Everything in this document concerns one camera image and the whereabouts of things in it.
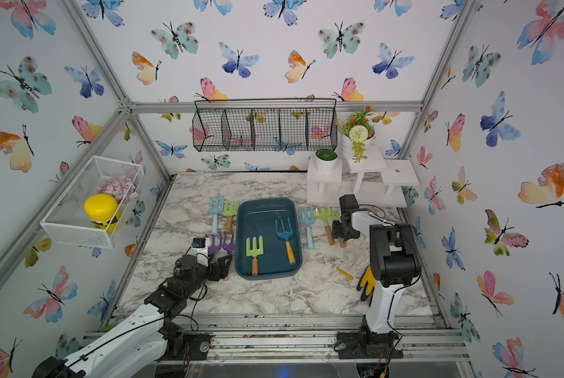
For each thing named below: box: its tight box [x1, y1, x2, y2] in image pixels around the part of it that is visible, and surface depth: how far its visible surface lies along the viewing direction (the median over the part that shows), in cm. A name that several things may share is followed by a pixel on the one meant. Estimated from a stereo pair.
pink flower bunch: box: [97, 175, 139, 204], surface depth 71 cm
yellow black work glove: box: [356, 264, 377, 308], surface depth 87 cm
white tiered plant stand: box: [306, 144, 420, 208], surface depth 106 cm
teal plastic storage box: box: [234, 198, 304, 281], surface depth 98 cm
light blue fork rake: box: [209, 196, 225, 237], surface depth 111 cm
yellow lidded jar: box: [83, 193, 123, 235], surface depth 66 cm
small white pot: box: [315, 148, 339, 174], surface depth 98 cm
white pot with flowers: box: [337, 105, 376, 164], surface depth 87 cm
